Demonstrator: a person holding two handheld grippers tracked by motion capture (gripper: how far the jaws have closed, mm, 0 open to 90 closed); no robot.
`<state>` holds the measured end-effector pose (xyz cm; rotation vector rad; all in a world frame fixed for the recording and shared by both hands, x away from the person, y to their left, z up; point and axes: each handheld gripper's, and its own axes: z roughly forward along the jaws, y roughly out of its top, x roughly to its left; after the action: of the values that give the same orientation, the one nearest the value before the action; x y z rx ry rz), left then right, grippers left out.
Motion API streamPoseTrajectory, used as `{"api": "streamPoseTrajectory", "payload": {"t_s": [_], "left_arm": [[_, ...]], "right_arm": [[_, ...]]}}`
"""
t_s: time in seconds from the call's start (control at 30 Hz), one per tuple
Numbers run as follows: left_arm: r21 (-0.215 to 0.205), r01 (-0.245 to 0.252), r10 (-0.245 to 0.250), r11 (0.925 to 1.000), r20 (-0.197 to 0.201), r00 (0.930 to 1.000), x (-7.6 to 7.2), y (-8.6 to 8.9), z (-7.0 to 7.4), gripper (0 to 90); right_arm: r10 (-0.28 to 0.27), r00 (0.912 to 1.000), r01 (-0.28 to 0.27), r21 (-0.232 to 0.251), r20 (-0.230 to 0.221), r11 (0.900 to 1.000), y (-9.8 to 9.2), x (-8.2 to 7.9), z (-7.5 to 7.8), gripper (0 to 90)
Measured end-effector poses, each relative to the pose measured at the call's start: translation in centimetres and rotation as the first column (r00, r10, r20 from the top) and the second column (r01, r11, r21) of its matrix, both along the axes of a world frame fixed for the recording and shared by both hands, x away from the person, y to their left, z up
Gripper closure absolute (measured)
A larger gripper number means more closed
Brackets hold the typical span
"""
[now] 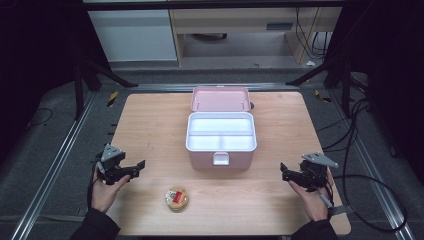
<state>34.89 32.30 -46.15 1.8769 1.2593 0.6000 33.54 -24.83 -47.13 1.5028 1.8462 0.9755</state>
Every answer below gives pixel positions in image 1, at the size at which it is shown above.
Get black cable loop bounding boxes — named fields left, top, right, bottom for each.
left=333, top=174, right=409, bottom=233

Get white cabinet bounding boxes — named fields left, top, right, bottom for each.
left=88, top=9, right=178, bottom=63

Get grey tape strip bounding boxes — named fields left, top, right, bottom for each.
left=333, top=205, right=354, bottom=216

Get person's left hand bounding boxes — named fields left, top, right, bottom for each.
left=90, top=168, right=132, bottom=214

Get right hand-held gripper black cable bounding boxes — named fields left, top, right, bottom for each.
left=318, top=189, right=336, bottom=212

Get white divided tray insert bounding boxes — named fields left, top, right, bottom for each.
left=186, top=112, right=257, bottom=153

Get black cables under desk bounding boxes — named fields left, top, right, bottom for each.
left=294, top=6, right=334, bottom=61

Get yellow black tape piece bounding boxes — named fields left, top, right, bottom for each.
left=106, top=90, right=120, bottom=108
left=314, top=89, right=333, bottom=104

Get left hand-held gripper black cable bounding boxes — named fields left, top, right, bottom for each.
left=86, top=159, right=102, bottom=209

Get aluminium floor rail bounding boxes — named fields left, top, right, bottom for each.
left=11, top=91, right=98, bottom=240
left=328, top=89, right=417, bottom=240
left=129, top=83, right=300, bottom=93

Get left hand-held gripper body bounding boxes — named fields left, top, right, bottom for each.
left=95, top=143, right=130, bottom=185

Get pink storage box with lid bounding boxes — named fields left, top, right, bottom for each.
left=185, top=85, right=258, bottom=173

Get thin black floor cable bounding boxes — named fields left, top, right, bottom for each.
left=24, top=107, right=54, bottom=132

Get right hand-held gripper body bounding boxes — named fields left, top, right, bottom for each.
left=298, top=152, right=339, bottom=193

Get light wooden desk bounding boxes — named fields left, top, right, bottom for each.
left=169, top=7, right=344, bottom=66

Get black metal stand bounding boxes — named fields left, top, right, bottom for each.
left=285, top=56, right=355, bottom=118
left=73, top=49, right=139, bottom=121

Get person's right hand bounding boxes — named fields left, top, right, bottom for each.
left=288, top=169, right=334, bottom=223

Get hand-held gripper black cable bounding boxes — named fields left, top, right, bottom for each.
left=86, top=159, right=102, bottom=209
left=318, top=189, right=336, bottom=212

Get black floor cables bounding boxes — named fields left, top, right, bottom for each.
left=315, top=97, right=372, bottom=152

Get dark curtain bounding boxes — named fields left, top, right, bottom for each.
left=0, top=0, right=112, bottom=161
left=324, top=0, right=424, bottom=183

